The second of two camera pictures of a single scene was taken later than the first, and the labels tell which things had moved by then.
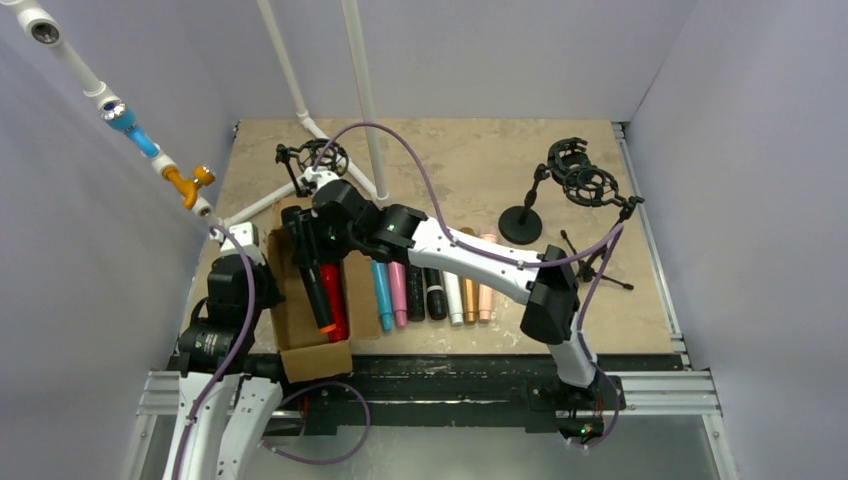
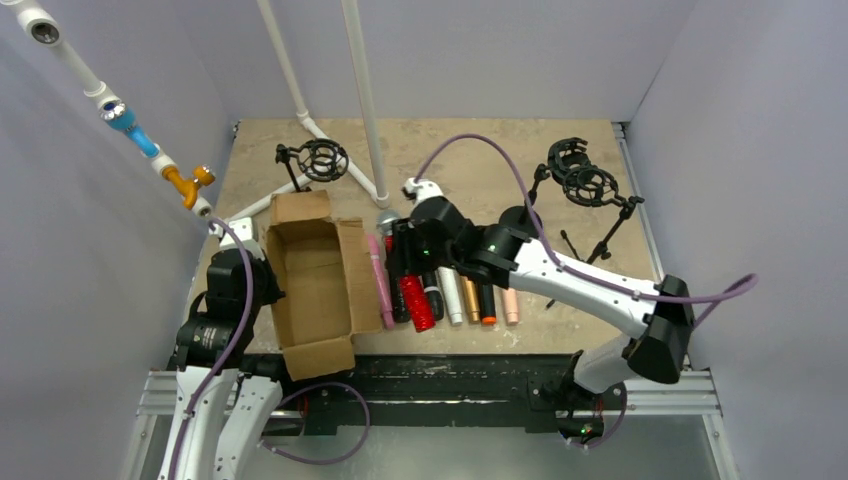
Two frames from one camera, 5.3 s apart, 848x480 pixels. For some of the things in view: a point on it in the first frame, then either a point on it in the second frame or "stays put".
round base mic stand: (521, 225) stays put
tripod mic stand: (316, 153) stays put
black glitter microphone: (415, 294) to (384, 223)
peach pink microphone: (485, 292) to (510, 297)
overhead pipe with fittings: (43, 28) stays put
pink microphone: (398, 289) to (381, 282)
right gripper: (303, 229) to (405, 248)
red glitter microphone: (332, 275) to (418, 306)
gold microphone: (470, 311) stays put
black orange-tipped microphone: (312, 276) to (488, 311)
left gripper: (234, 287) stays put
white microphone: (454, 297) stays put
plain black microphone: (436, 296) stays put
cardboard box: (306, 350) stays put
